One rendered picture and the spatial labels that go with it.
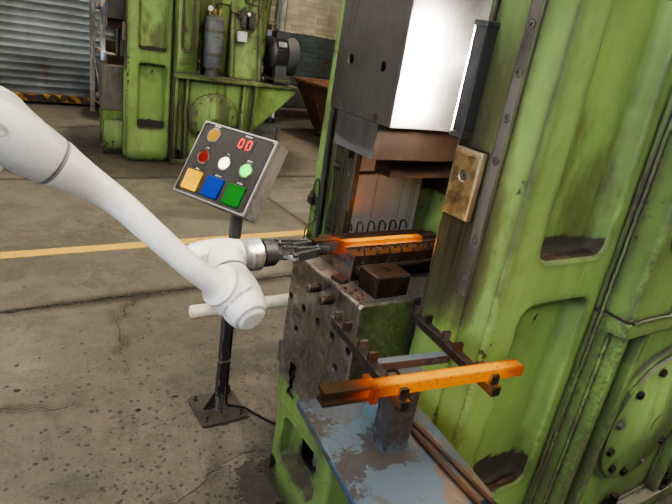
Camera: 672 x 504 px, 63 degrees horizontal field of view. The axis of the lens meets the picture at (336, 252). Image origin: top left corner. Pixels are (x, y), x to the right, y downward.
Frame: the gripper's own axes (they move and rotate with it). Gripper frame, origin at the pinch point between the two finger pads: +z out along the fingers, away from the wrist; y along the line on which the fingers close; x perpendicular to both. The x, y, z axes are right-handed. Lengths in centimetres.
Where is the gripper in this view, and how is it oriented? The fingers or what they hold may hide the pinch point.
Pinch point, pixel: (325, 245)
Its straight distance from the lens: 159.0
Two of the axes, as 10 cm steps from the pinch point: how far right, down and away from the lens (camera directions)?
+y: 5.1, 3.9, -7.7
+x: 1.2, -9.2, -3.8
